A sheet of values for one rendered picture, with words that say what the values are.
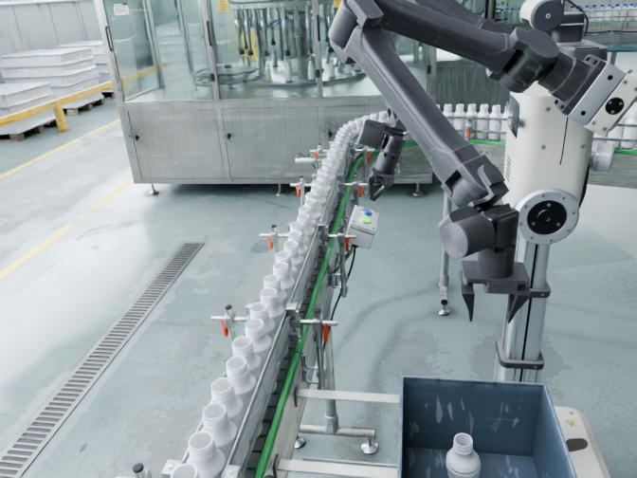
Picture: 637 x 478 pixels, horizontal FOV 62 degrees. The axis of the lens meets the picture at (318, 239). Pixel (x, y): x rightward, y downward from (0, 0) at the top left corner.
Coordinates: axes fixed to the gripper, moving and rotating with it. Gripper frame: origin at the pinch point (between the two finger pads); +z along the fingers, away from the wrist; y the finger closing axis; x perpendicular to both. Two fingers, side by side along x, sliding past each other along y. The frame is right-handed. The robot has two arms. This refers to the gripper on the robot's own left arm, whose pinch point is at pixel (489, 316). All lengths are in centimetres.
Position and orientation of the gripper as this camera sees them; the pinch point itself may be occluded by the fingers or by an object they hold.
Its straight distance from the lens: 97.4
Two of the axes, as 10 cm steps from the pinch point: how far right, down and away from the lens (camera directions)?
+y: 9.9, 0.2, -1.6
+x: 1.5, -4.2, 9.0
